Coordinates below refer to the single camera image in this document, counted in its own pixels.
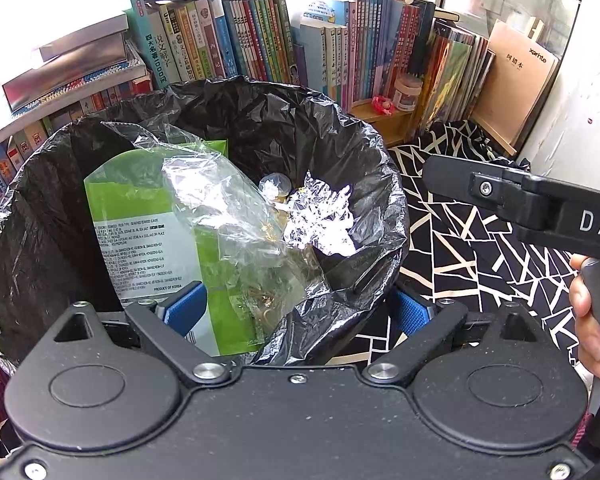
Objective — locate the green snack package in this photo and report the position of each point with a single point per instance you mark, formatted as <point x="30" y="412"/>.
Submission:
<point x="130" y="220"/>

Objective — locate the tan kraft notebook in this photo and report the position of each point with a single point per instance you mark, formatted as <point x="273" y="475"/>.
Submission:
<point x="515" y="85"/>

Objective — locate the pink crocheted ornament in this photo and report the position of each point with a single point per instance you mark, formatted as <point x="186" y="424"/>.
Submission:
<point x="382" y="105"/>

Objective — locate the black trash bag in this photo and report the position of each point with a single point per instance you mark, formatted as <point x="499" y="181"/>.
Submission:
<point x="305" y="125"/>

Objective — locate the person's right hand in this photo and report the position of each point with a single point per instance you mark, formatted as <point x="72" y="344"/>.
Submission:
<point x="587" y="330"/>

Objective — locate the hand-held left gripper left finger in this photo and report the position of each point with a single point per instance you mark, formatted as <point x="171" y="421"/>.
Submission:
<point x="185" y="310"/>

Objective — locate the silver foil wrapper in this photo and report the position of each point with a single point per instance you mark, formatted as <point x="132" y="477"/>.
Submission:
<point x="320" y="220"/>

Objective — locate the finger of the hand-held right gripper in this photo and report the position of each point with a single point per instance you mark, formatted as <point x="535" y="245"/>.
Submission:
<point x="455" y="180"/>

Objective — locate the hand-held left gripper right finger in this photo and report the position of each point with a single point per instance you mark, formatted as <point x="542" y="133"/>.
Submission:
<point x="410" y="310"/>

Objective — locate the black geometric tablecloth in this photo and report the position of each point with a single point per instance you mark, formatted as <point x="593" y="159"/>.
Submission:
<point x="455" y="270"/>

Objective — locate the row of upright books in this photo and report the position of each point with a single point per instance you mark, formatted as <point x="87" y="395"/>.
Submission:
<point x="260" y="40"/>

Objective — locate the dark flat book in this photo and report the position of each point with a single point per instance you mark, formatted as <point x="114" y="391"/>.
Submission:
<point x="446" y="16"/>

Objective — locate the row of thin picture books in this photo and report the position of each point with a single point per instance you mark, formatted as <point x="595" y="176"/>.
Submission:
<point x="450" y="75"/>

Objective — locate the small clear plastic piece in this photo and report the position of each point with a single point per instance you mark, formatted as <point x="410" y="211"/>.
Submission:
<point x="274" y="187"/>

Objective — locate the white lidded toothpick jar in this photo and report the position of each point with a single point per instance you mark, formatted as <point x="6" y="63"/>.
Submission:
<point x="407" y="95"/>

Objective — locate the white blue cartoon book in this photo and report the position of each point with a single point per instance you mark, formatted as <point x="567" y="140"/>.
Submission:
<point x="325" y="12"/>

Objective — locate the clear plastic bag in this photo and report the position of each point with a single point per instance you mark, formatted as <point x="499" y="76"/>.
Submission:
<point x="220" y="200"/>

